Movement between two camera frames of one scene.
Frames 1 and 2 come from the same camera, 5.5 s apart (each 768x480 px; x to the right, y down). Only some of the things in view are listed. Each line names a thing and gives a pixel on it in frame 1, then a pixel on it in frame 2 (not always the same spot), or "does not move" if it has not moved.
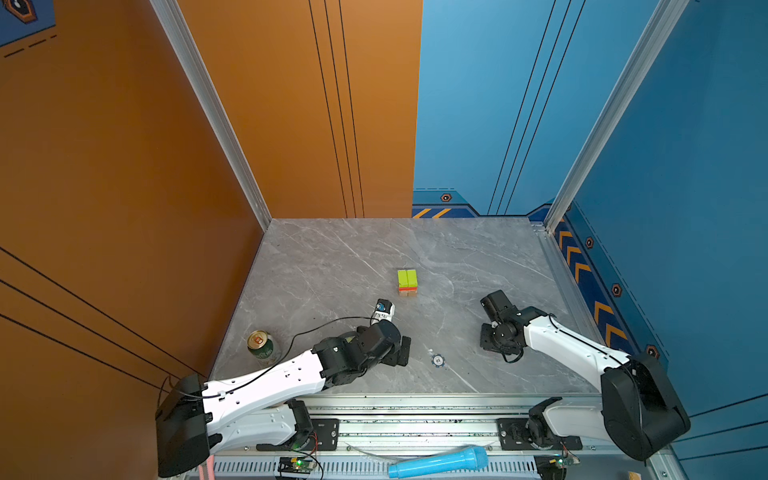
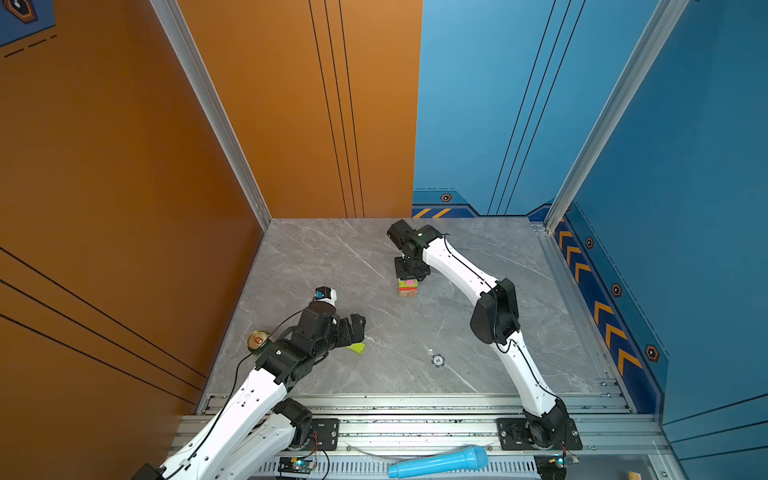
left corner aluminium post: x=196 y=73 does not move
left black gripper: x=395 y=358 -> x=348 y=338
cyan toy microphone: x=475 y=458 does not move
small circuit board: x=291 y=464 does not move
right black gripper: x=484 y=329 -> x=400 y=274
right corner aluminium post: x=661 y=28 does not move
